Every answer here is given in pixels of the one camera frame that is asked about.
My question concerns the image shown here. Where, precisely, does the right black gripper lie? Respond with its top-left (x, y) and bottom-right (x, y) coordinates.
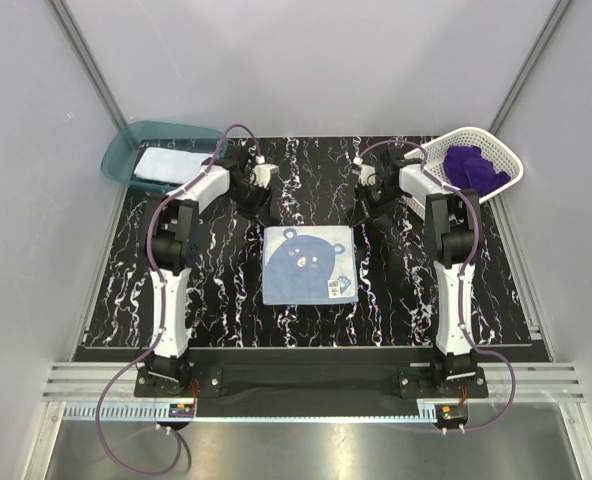
top-left (349, 181), bottom-right (405, 229)

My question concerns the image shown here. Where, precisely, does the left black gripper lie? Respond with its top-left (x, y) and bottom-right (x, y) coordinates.
top-left (224, 181), bottom-right (273, 228)

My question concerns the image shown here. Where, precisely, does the light blue towel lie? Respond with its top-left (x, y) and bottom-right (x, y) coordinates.
top-left (262, 225), bottom-right (358, 306)

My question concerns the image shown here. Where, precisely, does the white towel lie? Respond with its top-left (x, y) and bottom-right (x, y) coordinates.
top-left (134, 147), bottom-right (211, 185)

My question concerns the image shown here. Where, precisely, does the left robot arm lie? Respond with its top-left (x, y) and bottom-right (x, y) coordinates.
top-left (137, 146), bottom-right (278, 396)

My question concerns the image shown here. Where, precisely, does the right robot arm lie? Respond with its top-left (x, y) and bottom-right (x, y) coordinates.
top-left (349, 140), bottom-right (481, 397)

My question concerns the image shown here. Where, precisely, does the white plastic basket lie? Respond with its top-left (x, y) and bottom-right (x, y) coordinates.
top-left (398, 127), bottom-right (523, 217)

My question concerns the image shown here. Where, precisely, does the purple towel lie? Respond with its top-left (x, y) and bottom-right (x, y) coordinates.
top-left (443, 146), bottom-right (511, 197)

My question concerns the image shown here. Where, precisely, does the teal plastic basin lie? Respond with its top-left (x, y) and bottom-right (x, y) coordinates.
top-left (101, 121), bottom-right (221, 192)

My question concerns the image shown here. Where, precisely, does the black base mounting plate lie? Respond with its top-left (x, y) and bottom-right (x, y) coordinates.
top-left (75, 345), bottom-right (527, 419)

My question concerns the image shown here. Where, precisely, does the left small circuit board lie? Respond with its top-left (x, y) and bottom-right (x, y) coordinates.
top-left (168, 401), bottom-right (196, 419)

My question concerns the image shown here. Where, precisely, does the small circuit board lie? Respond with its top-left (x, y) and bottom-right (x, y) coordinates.
top-left (168, 401), bottom-right (196, 419)
top-left (437, 404), bottom-right (469, 424)

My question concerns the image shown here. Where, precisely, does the right small circuit board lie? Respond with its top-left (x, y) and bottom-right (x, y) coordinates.
top-left (437, 404), bottom-right (469, 424)

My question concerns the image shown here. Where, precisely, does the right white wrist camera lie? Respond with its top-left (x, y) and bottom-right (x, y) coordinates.
top-left (352, 156), bottom-right (377, 187)

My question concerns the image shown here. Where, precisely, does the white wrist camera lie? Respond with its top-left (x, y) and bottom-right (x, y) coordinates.
top-left (352, 156), bottom-right (377, 187)
top-left (252, 155), bottom-right (279, 189)

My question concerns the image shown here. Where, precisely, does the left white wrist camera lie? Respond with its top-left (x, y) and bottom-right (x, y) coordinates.
top-left (252, 155), bottom-right (279, 189)

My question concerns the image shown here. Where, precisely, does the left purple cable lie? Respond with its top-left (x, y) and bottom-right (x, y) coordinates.
top-left (95, 123), bottom-right (265, 475)

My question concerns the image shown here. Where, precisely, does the white slotted cable duct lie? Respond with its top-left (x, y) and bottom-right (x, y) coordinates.
top-left (63, 399), bottom-right (437, 424)

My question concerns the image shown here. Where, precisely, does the right aluminium frame post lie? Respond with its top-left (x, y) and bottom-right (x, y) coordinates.
top-left (489, 0), bottom-right (575, 135)

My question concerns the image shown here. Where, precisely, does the aluminium frame post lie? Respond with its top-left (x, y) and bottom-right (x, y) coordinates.
top-left (46, 0), bottom-right (127, 130)
top-left (489, 0), bottom-right (575, 135)

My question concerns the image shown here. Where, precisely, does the left aluminium frame post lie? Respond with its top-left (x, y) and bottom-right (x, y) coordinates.
top-left (46, 0), bottom-right (127, 130)

